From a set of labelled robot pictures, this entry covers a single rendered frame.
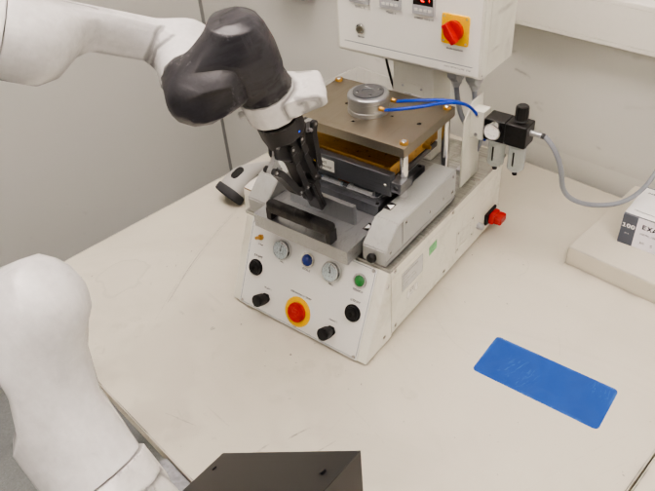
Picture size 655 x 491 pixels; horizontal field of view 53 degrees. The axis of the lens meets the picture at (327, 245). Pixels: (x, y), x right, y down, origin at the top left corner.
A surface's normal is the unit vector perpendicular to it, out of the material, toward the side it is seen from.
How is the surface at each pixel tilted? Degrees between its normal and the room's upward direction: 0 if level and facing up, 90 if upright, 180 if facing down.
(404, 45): 90
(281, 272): 65
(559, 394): 0
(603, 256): 0
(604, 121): 90
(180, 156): 90
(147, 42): 100
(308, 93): 18
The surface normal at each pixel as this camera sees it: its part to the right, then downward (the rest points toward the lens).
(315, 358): -0.07, -0.78
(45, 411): 0.28, 0.14
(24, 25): 0.52, -0.11
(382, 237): -0.44, -0.25
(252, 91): 0.25, 0.84
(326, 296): -0.58, 0.15
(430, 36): -0.60, 0.53
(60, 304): 0.80, -0.17
